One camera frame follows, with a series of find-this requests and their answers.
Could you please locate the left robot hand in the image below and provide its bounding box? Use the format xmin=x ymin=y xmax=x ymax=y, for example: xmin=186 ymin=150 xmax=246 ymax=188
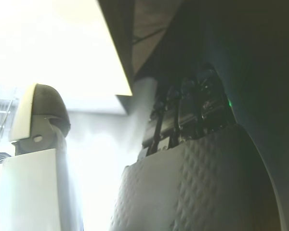
xmin=0 ymin=62 xmax=289 ymax=231

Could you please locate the cream paperback book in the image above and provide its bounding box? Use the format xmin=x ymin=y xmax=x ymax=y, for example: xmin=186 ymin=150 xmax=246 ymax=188
xmin=21 ymin=0 xmax=184 ymax=115

